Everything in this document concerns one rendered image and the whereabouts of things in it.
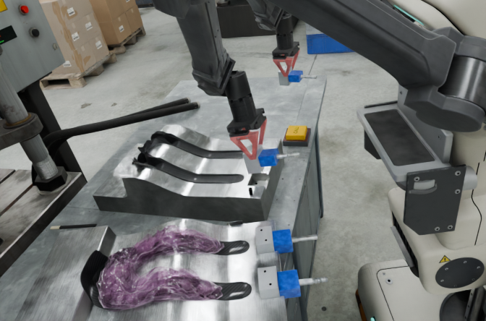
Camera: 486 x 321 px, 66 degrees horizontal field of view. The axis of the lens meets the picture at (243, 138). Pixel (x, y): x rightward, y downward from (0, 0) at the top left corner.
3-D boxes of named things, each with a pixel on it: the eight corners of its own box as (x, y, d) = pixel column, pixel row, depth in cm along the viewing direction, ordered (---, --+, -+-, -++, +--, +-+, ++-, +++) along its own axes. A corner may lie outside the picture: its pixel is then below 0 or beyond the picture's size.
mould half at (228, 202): (284, 162, 115) (279, 124, 108) (265, 225, 94) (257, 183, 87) (142, 157, 131) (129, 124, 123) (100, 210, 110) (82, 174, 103)
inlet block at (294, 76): (318, 81, 134) (317, 66, 131) (314, 87, 130) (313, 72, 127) (284, 79, 140) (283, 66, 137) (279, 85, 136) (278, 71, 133)
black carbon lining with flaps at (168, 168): (257, 155, 108) (252, 127, 103) (241, 192, 96) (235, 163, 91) (151, 152, 119) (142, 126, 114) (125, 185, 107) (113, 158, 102)
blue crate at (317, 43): (369, 37, 409) (369, 17, 397) (367, 52, 377) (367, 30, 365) (312, 41, 430) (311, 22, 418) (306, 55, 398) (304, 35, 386)
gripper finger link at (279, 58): (274, 79, 133) (271, 53, 128) (281, 70, 138) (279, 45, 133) (292, 79, 130) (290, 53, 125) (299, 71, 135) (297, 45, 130)
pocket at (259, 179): (270, 183, 99) (269, 173, 97) (266, 197, 95) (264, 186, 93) (254, 183, 100) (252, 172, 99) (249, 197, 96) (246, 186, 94)
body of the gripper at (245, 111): (228, 134, 86) (218, 105, 84) (241, 118, 95) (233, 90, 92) (254, 131, 84) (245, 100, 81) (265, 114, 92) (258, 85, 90)
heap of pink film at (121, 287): (224, 236, 86) (217, 210, 82) (223, 307, 71) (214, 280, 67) (114, 251, 87) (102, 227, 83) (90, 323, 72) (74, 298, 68)
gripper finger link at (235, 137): (237, 165, 89) (226, 129, 86) (246, 151, 95) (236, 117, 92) (264, 163, 87) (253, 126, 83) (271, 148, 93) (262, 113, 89)
